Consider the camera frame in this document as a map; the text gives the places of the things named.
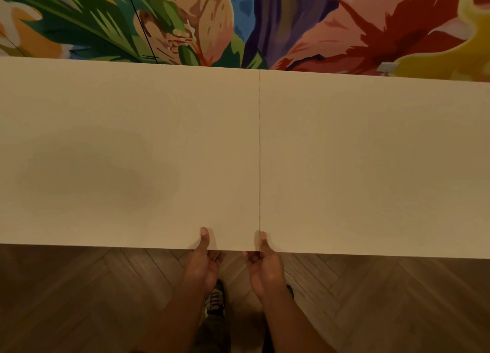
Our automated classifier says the person's right hand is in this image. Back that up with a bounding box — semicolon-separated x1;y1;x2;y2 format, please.
242;231;288;300

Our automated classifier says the person's left hand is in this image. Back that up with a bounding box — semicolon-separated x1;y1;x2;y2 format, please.
183;227;227;294

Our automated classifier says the person's right forearm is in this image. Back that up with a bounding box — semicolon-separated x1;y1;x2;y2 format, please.
260;283;337;353

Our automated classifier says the person's left forearm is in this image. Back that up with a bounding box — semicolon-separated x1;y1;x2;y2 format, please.
131;282;210;353

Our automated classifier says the dark patterned left shoe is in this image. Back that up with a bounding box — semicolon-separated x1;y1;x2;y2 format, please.
204;280;227;319

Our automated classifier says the thin black cable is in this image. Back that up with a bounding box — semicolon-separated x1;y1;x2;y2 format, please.
122;0;159;64

